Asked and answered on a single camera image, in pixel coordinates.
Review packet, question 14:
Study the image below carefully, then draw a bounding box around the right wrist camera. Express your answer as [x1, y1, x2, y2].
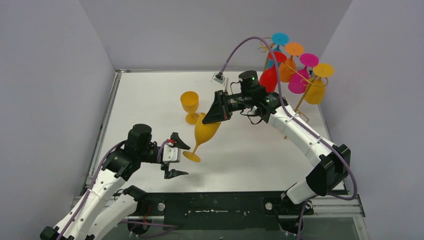
[212, 72, 229, 92]

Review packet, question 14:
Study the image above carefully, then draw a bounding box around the red plastic wine glass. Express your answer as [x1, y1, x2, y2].
[259, 51, 287, 93]

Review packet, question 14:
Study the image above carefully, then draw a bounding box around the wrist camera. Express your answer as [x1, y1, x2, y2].
[212, 72, 229, 92]
[161, 140, 182, 164]

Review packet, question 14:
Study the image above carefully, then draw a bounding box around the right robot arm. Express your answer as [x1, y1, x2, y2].
[202, 70, 351, 215]

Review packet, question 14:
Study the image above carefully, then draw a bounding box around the yellow wine glass front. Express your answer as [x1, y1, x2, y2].
[180, 91, 199, 125]

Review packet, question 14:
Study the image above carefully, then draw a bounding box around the yellow wine glass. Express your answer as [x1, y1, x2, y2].
[304, 63, 334, 105]
[182, 112, 221, 163]
[180, 91, 199, 125]

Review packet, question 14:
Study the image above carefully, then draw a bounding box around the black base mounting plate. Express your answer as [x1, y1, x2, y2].
[133, 191, 314, 232]

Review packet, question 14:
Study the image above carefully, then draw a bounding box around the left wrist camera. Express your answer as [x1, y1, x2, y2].
[161, 140, 182, 164]

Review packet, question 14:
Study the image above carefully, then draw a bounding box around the blue plastic wine glass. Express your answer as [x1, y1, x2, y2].
[264, 32, 290, 70]

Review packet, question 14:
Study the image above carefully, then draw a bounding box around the pink plastic wine glass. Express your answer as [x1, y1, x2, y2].
[288, 53, 320, 94]

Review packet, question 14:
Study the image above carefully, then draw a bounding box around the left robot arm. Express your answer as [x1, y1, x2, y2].
[40, 123, 190, 240]

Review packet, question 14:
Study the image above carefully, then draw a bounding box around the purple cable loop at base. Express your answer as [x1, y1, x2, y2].
[119, 219, 178, 239]

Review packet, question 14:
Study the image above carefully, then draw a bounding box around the gold wire glass rack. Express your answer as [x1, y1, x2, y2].
[258, 37, 329, 137]

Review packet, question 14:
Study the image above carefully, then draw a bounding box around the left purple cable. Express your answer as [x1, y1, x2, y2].
[54, 139, 171, 240]

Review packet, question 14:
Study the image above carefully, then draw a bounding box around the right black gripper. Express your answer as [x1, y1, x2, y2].
[203, 89, 254, 124]

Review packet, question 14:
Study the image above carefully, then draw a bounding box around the orange plastic wine glass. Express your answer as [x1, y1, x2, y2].
[279, 42, 304, 83]

